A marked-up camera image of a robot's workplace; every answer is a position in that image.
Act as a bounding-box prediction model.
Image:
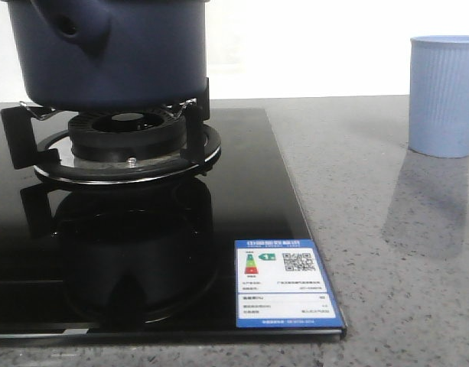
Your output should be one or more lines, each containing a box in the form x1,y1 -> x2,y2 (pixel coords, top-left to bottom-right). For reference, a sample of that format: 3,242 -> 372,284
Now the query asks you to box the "light blue ribbed cup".
409,35 -> 469,158

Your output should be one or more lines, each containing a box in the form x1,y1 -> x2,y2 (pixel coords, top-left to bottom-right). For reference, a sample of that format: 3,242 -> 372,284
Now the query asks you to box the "dark blue cooking pot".
7,1 -> 207,112

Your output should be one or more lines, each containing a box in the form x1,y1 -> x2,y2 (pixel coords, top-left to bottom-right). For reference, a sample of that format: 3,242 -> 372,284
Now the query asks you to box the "blue energy label sticker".
234,239 -> 345,331

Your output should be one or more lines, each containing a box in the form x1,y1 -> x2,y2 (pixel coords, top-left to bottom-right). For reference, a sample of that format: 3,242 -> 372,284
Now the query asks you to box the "black metal pot support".
0,89 -> 221,186

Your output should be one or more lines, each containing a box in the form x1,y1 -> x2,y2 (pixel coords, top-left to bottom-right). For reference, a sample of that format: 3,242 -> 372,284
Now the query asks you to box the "black gas burner head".
68,109 -> 186,162

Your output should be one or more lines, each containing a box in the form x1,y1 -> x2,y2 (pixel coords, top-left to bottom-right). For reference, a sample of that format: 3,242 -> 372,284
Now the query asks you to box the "black glass gas stove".
0,109 -> 347,346

